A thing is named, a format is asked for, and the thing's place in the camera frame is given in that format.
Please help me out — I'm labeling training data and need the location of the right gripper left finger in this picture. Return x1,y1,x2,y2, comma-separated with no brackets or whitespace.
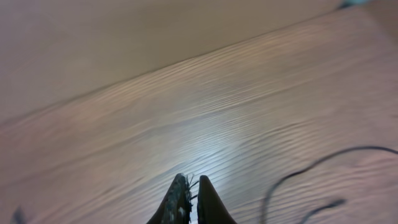
147,173,199,224

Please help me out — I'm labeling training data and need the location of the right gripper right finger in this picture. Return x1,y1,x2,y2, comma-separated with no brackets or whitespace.
197,175,236,224

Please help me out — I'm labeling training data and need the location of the black USB cable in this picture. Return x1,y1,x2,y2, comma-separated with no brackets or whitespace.
259,145,398,224
298,198,346,224

